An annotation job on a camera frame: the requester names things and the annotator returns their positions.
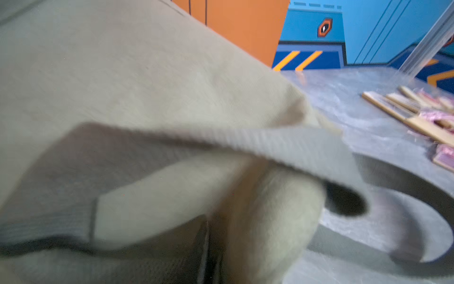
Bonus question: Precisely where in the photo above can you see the light wooden folding fan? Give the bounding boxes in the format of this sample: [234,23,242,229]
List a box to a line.
[361,92,454,147]

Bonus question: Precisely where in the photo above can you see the olive green tote bag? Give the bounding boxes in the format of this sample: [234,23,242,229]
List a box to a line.
[1,1,454,284]

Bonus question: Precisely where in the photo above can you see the pink patterned folding fan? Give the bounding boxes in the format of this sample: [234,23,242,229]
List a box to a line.
[432,144,454,172]

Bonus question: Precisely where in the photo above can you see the right aluminium frame post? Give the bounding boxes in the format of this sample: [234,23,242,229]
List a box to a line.
[399,1,454,78]

